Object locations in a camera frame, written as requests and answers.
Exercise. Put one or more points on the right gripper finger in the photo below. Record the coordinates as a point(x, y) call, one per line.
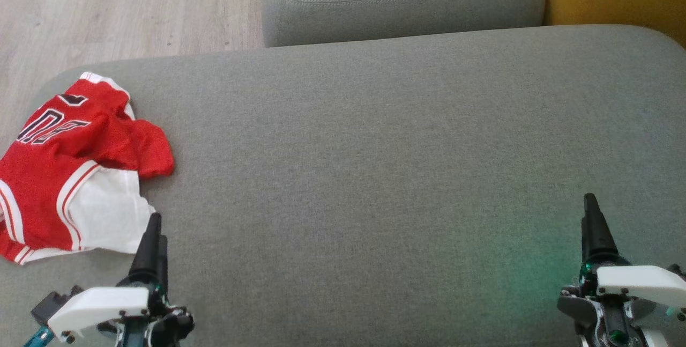
point(595, 234)

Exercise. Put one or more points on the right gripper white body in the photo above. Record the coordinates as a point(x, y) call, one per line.
point(638, 282)

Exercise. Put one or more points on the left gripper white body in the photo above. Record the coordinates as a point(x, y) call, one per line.
point(99, 307)

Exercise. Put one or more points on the large grey fabric sofa seat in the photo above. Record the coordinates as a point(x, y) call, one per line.
point(375, 175)

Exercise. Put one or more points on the red Bulls 23 jersey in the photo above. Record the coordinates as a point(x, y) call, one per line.
point(37, 191)

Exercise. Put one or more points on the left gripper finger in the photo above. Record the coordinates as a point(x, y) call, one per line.
point(163, 266)
point(147, 256)

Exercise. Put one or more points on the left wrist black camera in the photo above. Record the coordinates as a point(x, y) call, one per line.
point(53, 304)

